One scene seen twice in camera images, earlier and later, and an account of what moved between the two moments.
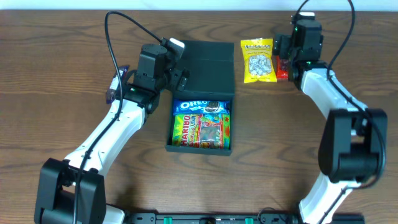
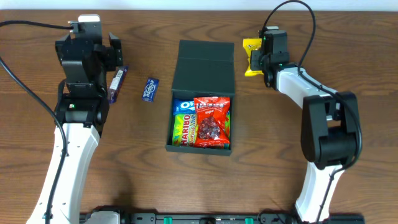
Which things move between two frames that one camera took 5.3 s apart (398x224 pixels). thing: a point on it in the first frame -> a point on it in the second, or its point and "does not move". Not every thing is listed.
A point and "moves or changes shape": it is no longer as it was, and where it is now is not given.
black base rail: x=237 y=218 does not move
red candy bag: x=282 y=68 moves or changes shape
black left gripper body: x=181 y=79 -> x=115 y=50
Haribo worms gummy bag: x=209 y=131 does not move
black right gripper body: x=280 y=45 -> x=255 y=61
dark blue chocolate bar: x=119 y=73 does not move
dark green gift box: x=211 y=68 does not move
